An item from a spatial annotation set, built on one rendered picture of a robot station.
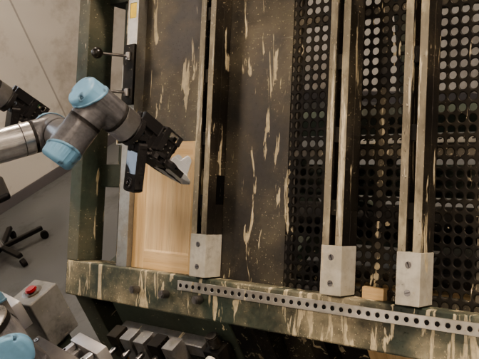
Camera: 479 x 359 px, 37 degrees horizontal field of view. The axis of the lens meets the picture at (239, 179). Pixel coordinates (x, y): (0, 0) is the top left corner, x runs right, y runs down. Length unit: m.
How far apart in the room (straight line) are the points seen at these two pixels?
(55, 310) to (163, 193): 0.53
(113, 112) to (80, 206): 1.03
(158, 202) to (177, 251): 0.18
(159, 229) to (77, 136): 0.83
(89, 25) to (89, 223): 0.69
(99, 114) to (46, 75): 4.64
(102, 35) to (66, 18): 3.65
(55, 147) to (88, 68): 1.07
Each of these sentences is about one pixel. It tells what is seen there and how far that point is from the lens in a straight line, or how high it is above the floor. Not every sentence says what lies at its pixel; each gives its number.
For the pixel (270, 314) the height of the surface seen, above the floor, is 0.85.
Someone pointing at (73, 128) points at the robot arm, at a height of 1.57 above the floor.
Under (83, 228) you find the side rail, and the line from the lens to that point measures 2.55.
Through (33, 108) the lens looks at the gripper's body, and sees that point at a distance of 2.21.
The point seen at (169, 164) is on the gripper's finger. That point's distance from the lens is 1.63.
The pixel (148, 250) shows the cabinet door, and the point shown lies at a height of 0.94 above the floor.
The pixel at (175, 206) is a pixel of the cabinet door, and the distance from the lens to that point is 2.24.
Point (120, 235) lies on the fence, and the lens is 2.39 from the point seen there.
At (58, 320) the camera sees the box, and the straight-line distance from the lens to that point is 2.46.
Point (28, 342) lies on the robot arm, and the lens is 1.61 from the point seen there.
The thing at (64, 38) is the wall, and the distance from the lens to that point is 6.26.
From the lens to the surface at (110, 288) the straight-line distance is 2.42.
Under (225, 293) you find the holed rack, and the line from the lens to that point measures 2.06.
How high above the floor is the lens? 1.98
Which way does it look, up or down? 24 degrees down
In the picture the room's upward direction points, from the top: 21 degrees counter-clockwise
